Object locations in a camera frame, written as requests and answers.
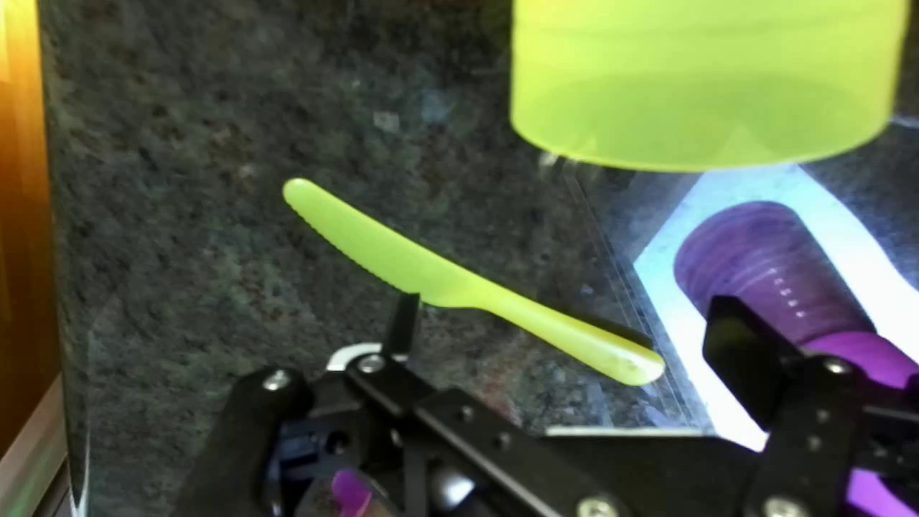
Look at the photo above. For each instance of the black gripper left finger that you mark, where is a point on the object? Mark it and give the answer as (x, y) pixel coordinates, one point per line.
(369, 439)

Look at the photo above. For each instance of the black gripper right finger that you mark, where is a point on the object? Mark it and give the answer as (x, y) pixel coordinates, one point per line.
(839, 444)

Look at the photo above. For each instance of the yellow-green plastic knife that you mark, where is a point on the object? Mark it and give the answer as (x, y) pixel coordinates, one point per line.
(444, 284)

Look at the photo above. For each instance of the yellow-green plastic cup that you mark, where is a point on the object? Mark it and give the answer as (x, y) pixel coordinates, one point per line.
(702, 85)

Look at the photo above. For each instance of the purple plastic cup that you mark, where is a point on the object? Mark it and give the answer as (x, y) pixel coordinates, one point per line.
(764, 256)

